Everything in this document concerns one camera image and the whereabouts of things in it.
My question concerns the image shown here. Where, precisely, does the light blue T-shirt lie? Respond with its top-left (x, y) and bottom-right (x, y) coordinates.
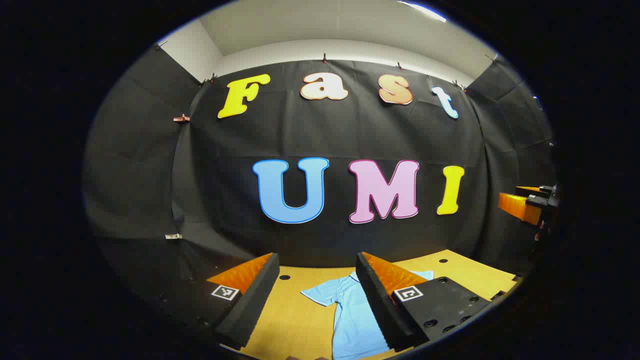
top-left (300, 270), bottom-right (435, 360)

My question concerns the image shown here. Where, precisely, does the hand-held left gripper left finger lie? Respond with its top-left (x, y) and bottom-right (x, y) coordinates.
top-left (161, 252), bottom-right (281, 350)

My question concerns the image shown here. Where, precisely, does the black backdrop cloth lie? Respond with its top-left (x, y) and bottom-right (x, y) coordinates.
top-left (82, 42), bottom-right (558, 323)

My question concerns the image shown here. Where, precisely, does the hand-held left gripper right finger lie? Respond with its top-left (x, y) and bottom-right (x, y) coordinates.
top-left (355, 251), bottom-right (492, 353)

